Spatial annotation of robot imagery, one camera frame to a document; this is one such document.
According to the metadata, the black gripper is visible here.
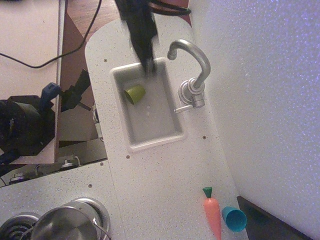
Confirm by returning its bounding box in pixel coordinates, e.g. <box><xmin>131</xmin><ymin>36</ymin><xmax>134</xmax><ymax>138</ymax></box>
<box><xmin>115</xmin><ymin>0</ymin><xmax>158</xmax><ymax>75</ymax></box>

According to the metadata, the silver toy faucet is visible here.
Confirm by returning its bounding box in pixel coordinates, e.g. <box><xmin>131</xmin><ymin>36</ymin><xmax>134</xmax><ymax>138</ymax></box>
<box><xmin>166</xmin><ymin>38</ymin><xmax>211</xmax><ymax>114</ymax></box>

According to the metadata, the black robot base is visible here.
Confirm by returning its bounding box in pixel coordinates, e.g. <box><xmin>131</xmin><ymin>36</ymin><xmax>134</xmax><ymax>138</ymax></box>
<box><xmin>0</xmin><ymin>95</ymin><xmax>55</xmax><ymax>165</ymax></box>

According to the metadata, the green plastic cup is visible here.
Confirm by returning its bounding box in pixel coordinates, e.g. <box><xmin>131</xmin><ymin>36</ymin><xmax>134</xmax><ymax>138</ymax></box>
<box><xmin>123</xmin><ymin>84</ymin><xmax>146</xmax><ymax>105</ymax></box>

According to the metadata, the grey toy sink basin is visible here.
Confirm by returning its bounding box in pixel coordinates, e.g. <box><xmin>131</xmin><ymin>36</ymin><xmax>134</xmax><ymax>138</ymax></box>
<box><xmin>109</xmin><ymin>57</ymin><xmax>186</xmax><ymax>152</ymax></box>

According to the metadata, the blue clamp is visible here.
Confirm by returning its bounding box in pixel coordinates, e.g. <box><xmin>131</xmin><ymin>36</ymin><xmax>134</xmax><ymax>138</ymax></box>
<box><xmin>39</xmin><ymin>82</ymin><xmax>61</xmax><ymax>112</ymax></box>

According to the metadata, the orange toy carrot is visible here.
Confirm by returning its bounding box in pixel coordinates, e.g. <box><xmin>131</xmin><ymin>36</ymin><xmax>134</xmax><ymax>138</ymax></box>
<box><xmin>202</xmin><ymin>187</ymin><xmax>222</xmax><ymax>240</ymax></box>

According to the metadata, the stainless steel pot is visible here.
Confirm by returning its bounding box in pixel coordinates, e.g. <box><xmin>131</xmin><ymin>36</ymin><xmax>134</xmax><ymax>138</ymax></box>
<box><xmin>30</xmin><ymin>197</ymin><xmax>112</xmax><ymax>240</ymax></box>

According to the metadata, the teal plastic cup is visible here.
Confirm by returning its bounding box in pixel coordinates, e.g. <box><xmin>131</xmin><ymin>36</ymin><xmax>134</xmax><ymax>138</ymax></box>
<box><xmin>222</xmin><ymin>206</ymin><xmax>247</xmax><ymax>233</ymax></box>

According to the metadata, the silver stove burner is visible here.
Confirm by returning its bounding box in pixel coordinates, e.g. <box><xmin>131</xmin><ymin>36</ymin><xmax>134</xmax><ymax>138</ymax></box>
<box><xmin>0</xmin><ymin>212</ymin><xmax>41</xmax><ymax>240</ymax></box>

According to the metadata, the thick black cable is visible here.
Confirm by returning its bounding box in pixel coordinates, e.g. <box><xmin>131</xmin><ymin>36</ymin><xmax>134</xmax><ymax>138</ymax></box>
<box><xmin>149</xmin><ymin>0</ymin><xmax>192</xmax><ymax>16</ymax></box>

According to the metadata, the thin black cable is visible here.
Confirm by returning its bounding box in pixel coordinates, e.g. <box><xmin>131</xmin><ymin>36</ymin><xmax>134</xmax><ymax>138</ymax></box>
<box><xmin>0</xmin><ymin>0</ymin><xmax>103</xmax><ymax>69</ymax></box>

